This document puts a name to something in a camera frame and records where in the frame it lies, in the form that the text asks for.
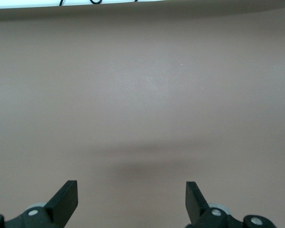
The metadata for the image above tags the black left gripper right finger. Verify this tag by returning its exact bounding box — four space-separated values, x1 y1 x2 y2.
185 181 276 228

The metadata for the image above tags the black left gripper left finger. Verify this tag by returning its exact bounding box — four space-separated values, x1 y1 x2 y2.
0 180 78 228

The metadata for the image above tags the brown table mat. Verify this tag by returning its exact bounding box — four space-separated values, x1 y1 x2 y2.
0 0 285 228

